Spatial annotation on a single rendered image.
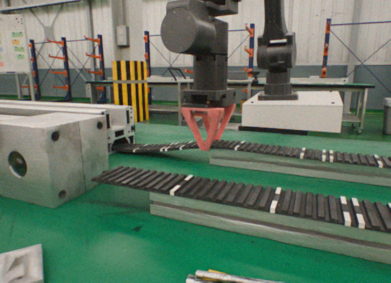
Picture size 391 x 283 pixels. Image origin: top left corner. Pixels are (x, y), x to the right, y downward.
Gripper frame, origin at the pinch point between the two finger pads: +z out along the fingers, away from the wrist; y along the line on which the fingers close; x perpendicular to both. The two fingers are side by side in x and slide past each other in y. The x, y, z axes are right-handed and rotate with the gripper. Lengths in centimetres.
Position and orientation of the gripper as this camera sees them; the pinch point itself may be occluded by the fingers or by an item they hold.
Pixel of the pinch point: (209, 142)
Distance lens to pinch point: 49.1
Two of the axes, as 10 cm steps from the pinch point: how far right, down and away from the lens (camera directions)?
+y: -3.6, 2.1, -9.1
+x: 9.3, 0.8, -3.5
